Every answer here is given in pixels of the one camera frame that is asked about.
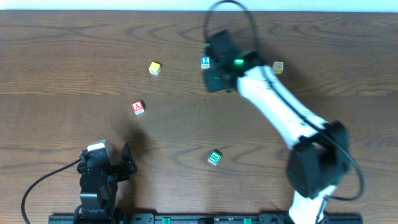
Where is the blue number 2 block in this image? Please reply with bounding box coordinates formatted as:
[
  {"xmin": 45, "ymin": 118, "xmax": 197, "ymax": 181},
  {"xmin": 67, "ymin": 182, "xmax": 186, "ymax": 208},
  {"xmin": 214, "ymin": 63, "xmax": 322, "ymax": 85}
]
[{"xmin": 201, "ymin": 56, "xmax": 211, "ymax": 69}]

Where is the yellow wooden block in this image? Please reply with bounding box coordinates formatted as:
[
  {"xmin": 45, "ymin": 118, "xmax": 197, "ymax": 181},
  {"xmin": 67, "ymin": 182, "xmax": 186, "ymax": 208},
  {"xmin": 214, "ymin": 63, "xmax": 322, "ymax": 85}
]
[{"xmin": 149, "ymin": 62, "xmax": 161, "ymax": 76}]

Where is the plain tan wooden block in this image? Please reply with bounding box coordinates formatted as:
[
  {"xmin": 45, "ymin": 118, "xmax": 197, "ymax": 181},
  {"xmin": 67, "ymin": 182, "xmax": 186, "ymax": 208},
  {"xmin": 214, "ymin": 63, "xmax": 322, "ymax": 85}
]
[{"xmin": 272, "ymin": 62, "xmax": 284, "ymax": 75}]

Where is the left black cable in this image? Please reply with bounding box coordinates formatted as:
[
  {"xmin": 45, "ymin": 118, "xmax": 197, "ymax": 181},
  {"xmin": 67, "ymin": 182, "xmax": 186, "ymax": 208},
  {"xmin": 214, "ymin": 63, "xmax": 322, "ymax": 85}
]
[{"xmin": 21, "ymin": 158, "xmax": 82, "ymax": 224}]

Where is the red letter A block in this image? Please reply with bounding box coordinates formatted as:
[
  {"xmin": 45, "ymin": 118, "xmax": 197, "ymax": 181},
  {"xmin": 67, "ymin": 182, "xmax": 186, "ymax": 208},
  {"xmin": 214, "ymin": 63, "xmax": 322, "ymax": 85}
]
[{"xmin": 131, "ymin": 100, "xmax": 145, "ymax": 115}]

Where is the green letter R block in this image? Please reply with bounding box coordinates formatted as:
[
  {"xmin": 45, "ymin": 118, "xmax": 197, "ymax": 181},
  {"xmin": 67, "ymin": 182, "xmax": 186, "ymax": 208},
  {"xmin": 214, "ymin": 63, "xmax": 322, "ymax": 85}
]
[{"xmin": 208, "ymin": 150, "xmax": 222, "ymax": 166}]

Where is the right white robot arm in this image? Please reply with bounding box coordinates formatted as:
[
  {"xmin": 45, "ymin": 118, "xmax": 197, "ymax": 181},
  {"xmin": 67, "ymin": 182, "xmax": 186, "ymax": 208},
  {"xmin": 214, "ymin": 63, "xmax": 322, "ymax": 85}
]
[{"xmin": 204, "ymin": 30, "xmax": 349, "ymax": 223}]

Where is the black mounting rail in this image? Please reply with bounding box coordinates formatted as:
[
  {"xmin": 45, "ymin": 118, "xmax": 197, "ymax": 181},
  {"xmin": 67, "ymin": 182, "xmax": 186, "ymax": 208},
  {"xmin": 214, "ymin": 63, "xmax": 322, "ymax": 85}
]
[{"xmin": 48, "ymin": 212, "xmax": 364, "ymax": 224}]

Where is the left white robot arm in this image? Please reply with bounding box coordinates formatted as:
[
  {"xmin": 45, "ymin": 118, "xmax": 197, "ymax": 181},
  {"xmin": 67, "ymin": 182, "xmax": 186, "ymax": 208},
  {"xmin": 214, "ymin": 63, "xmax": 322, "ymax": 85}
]
[{"xmin": 74, "ymin": 140, "xmax": 137, "ymax": 223}]

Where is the black cable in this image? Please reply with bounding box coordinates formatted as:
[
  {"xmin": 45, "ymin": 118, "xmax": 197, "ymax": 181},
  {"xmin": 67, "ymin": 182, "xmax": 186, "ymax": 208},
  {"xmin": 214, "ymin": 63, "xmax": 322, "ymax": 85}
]
[
  {"xmin": 202, "ymin": 0, "xmax": 365, "ymax": 202},
  {"xmin": 21, "ymin": 158, "xmax": 82, "ymax": 224}
]

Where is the right black cable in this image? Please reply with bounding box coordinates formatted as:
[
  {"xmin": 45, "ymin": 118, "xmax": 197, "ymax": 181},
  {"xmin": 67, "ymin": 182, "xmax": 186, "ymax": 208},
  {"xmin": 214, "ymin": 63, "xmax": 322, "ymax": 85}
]
[{"xmin": 202, "ymin": 0, "xmax": 365, "ymax": 202}]

